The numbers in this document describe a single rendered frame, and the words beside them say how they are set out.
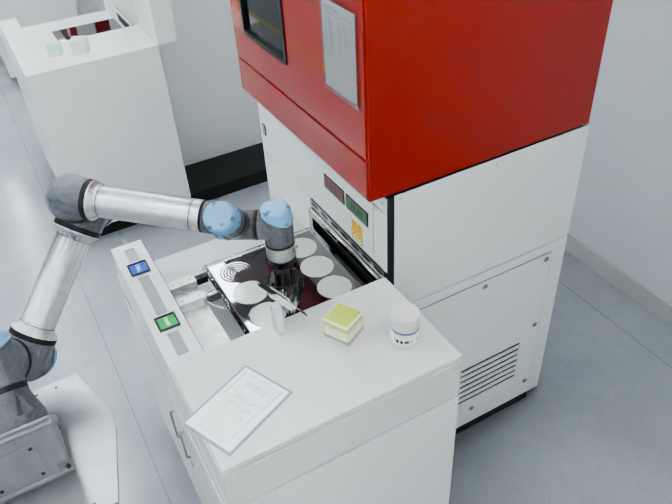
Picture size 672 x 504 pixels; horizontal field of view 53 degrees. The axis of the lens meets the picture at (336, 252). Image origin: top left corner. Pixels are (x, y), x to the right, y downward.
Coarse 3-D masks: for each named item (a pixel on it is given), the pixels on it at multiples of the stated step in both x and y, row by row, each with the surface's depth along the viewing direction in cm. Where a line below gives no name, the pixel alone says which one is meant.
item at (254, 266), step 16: (240, 256) 208; (256, 256) 208; (224, 272) 203; (240, 272) 202; (256, 272) 202; (336, 272) 200; (224, 288) 197; (304, 288) 195; (352, 288) 194; (240, 304) 191; (256, 304) 191; (304, 304) 190
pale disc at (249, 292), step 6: (246, 282) 198; (252, 282) 198; (240, 288) 196; (246, 288) 196; (252, 288) 196; (258, 288) 196; (234, 294) 194; (240, 294) 194; (246, 294) 194; (252, 294) 194; (258, 294) 194; (264, 294) 194; (240, 300) 192; (246, 300) 192; (252, 300) 192; (258, 300) 192
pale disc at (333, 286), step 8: (320, 280) 197; (328, 280) 197; (336, 280) 197; (344, 280) 197; (320, 288) 195; (328, 288) 195; (336, 288) 194; (344, 288) 194; (328, 296) 192; (336, 296) 192
